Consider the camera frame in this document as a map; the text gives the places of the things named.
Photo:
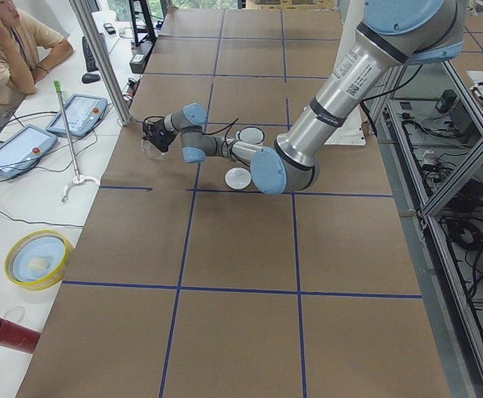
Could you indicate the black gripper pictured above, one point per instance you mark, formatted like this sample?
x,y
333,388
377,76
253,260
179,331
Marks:
x,y
156,128

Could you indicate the white mug lid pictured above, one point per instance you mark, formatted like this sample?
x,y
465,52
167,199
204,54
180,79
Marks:
x,y
238,178

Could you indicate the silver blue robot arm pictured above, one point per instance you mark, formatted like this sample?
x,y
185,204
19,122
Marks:
x,y
391,33

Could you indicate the far teach pendant tablet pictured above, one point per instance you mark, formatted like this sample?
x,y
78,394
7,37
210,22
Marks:
x,y
83,112

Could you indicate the teach pendant tablet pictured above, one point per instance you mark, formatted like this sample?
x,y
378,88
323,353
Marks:
x,y
83,112
22,151

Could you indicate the black computer mouse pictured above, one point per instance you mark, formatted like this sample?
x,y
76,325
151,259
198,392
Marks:
x,y
89,78

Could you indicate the white enamel mug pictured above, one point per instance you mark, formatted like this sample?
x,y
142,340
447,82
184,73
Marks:
x,y
250,134

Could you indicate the black keyboard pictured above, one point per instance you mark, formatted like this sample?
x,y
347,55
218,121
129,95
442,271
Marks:
x,y
90,61

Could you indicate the near teach pendant tablet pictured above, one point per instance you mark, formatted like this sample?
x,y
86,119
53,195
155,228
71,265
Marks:
x,y
22,151

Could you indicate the brown paper table cover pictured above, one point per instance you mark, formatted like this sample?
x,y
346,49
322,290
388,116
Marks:
x,y
180,287

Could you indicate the person in beige shirt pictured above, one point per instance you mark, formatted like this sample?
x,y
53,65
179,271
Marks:
x,y
29,50

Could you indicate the yellow tape roll with plate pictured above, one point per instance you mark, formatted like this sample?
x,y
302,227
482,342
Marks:
x,y
38,260

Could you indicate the red cardboard tube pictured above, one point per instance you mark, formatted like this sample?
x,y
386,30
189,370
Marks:
x,y
17,337

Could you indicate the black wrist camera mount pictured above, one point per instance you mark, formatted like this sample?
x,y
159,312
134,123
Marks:
x,y
153,127

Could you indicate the green handled reacher grabber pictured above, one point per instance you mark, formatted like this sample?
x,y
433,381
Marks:
x,y
79,179

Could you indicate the aluminium frame post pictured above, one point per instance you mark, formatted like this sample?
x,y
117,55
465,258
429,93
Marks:
x,y
101,56

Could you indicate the white camera pole with base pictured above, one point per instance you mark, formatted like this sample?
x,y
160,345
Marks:
x,y
352,13

